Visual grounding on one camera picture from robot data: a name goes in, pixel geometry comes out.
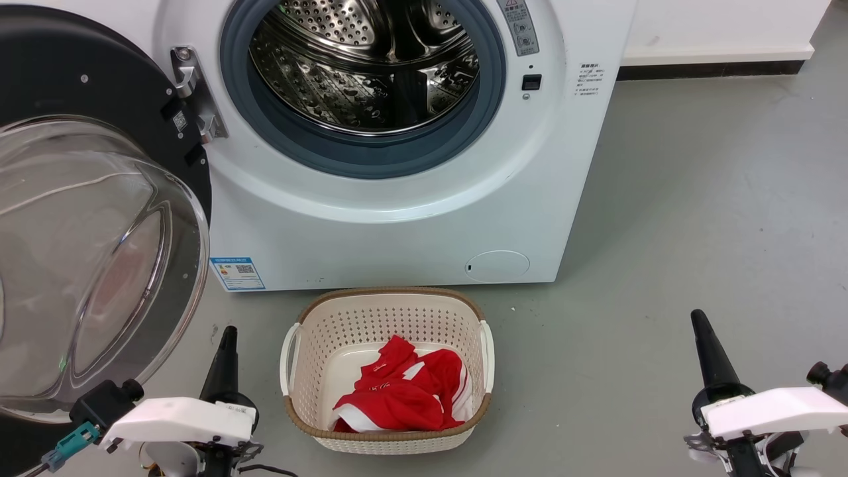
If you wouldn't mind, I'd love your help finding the white wall ledge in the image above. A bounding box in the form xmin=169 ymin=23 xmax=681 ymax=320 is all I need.
xmin=621 ymin=0 xmax=833 ymax=67

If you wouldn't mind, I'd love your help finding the metal door hinge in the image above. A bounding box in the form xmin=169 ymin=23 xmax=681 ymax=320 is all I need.
xmin=170 ymin=46 xmax=229 ymax=142

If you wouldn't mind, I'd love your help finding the red and white garment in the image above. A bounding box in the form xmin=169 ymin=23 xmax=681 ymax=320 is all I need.
xmin=331 ymin=335 xmax=474 ymax=433

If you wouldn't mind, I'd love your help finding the grey warning sticker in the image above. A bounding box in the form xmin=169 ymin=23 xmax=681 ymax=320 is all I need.
xmin=497 ymin=0 xmax=540 ymax=58

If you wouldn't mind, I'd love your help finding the white front-load washing machine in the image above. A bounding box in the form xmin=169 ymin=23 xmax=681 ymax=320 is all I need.
xmin=60 ymin=0 xmax=638 ymax=292

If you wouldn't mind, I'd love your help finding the steel perforated washer drum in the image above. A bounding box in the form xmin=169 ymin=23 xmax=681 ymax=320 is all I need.
xmin=250 ymin=0 xmax=480 ymax=136

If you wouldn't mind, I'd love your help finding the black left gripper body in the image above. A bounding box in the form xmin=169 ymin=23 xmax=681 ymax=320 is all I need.
xmin=195 ymin=391 xmax=264 ymax=477

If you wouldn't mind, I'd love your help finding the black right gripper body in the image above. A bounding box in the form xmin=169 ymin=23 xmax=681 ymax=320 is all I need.
xmin=686 ymin=383 xmax=804 ymax=477

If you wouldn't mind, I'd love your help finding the teal cable connector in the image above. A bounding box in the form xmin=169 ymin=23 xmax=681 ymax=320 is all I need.
xmin=41 ymin=422 xmax=101 ymax=473

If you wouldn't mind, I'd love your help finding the beige perforated laundry basket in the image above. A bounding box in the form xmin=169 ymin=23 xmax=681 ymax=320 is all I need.
xmin=279 ymin=287 xmax=496 ymax=455

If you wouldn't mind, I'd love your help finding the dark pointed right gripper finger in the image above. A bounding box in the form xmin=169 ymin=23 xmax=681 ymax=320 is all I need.
xmin=690 ymin=309 xmax=741 ymax=399

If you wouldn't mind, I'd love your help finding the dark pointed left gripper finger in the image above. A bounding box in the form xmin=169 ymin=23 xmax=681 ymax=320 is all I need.
xmin=199 ymin=326 xmax=239 ymax=399

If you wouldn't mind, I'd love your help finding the blue energy label sticker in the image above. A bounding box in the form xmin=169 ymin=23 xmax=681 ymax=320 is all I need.
xmin=210 ymin=257 xmax=266 ymax=292

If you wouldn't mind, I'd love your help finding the small printed text sticker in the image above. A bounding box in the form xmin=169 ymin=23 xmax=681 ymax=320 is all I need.
xmin=574 ymin=63 xmax=604 ymax=99

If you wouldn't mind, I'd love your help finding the round white filter cover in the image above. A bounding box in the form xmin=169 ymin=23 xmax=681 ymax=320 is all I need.
xmin=464 ymin=250 xmax=531 ymax=284

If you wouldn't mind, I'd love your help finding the black round glass washer door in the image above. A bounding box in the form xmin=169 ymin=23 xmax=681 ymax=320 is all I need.
xmin=0 ymin=5 xmax=213 ymax=477

